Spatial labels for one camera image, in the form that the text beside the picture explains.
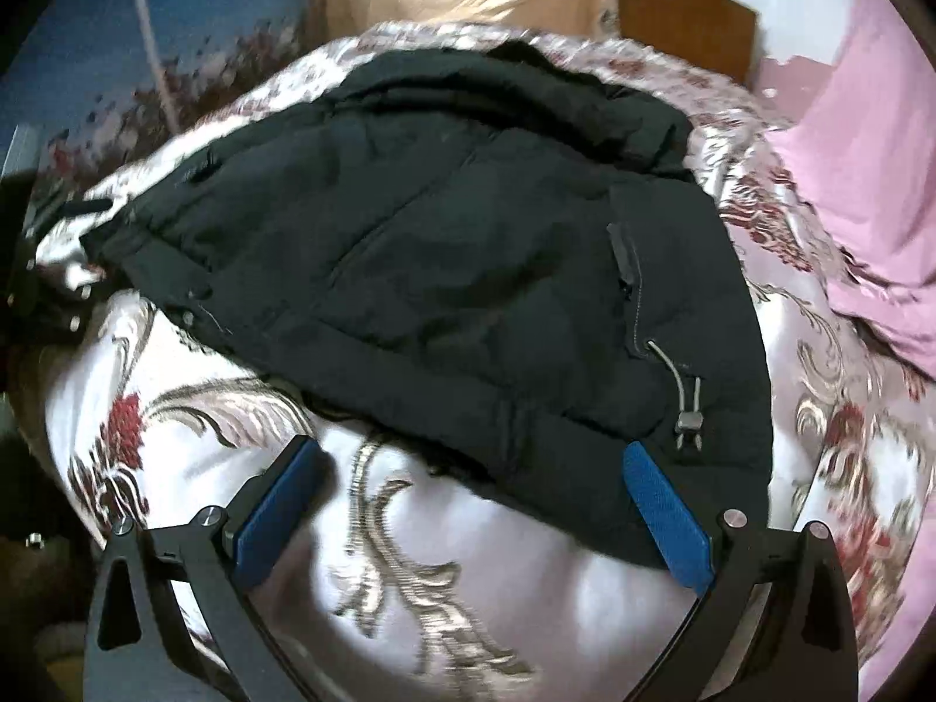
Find black padded jacket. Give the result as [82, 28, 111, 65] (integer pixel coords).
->
[77, 40, 776, 572]

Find wooden headboard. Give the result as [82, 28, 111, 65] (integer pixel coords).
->
[618, 0, 758, 85]

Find blue printed fabric wardrobe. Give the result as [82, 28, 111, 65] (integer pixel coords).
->
[0, 0, 330, 184]

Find floral satin bedspread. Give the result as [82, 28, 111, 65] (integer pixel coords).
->
[29, 18, 936, 702]

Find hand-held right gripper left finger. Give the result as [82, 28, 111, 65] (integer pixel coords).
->
[84, 435, 330, 702]

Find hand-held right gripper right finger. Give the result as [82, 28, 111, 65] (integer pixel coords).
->
[620, 441, 860, 702]

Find pink curtain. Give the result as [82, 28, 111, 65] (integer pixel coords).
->
[753, 0, 936, 702]

